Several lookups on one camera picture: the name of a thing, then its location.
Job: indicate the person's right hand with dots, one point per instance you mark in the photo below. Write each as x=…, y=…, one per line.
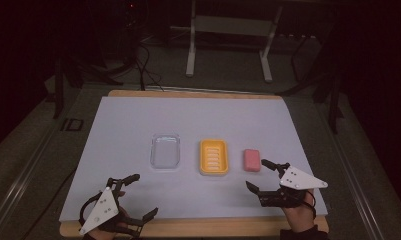
x=299, y=218

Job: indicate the clear plastic tray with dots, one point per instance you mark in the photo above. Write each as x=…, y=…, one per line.
x=165, y=151

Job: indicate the metal floor rail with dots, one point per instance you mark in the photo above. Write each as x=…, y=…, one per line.
x=18, y=186
x=358, y=180

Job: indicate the yellow soap dish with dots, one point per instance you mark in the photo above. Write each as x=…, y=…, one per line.
x=214, y=157

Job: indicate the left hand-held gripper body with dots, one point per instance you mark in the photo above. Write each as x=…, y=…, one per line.
x=99, y=213

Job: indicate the white metal stand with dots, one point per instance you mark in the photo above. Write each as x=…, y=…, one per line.
x=233, y=25

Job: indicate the black rectangular floor frame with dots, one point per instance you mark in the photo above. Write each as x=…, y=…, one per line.
x=72, y=124

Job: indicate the pink soap bar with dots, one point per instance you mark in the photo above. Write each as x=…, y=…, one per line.
x=252, y=160

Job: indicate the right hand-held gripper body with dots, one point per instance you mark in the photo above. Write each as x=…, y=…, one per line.
x=298, y=180

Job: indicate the pale grey table mat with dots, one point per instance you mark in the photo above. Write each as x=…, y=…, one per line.
x=188, y=116

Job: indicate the person's left hand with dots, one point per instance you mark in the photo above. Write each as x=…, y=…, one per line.
x=104, y=234

